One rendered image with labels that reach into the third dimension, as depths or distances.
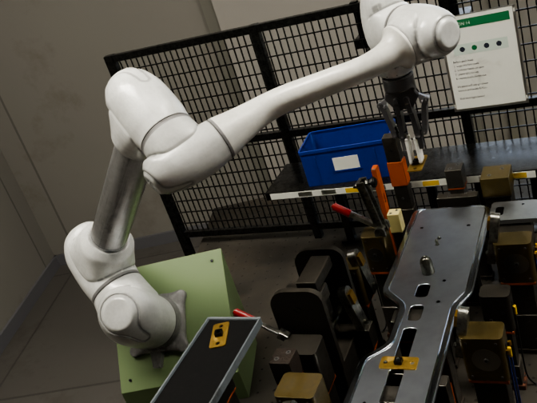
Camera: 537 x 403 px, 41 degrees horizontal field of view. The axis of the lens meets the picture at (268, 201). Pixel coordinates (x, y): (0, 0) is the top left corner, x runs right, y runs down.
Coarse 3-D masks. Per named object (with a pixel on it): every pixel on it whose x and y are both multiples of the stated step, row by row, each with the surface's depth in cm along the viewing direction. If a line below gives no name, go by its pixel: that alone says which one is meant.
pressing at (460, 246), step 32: (416, 224) 205; (448, 224) 200; (480, 224) 195; (416, 256) 191; (448, 256) 186; (480, 256) 183; (384, 288) 182; (416, 288) 179; (448, 288) 175; (448, 320) 165; (384, 352) 161; (416, 352) 158; (352, 384) 155; (384, 384) 152; (416, 384) 149
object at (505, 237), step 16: (512, 240) 176; (528, 240) 174; (496, 256) 178; (512, 256) 176; (528, 256) 175; (512, 272) 179; (528, 272) 177; (512, 288) 182; (528, 288) 180; (528, 304) 183; (528, 320) 185; (528, 336) 187; (528, 352) 189
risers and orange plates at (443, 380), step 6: (444, 378) 166; (444, 384) 165; (450, 384) 168; (438, 390) 166; (444, 390) 165; (450, 390) 167; (438, 396) 167; (444, 396) 166; (450, 396) 167; (438, 402) 168; (444, 402) 167; (450, 402) 166
